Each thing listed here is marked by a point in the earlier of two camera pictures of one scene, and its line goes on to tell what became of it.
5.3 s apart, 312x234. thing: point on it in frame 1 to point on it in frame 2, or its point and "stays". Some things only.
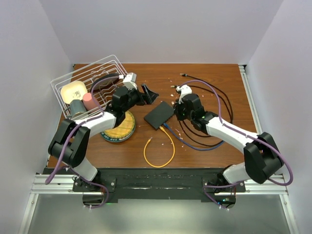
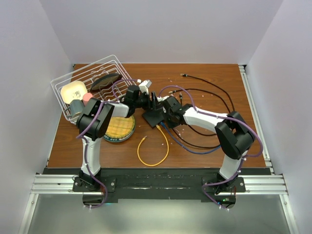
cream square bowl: [75, 90] stays
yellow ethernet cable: [147, 142] to [141, 141]
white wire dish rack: [87, 89] stays
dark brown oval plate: [104, 82] stays
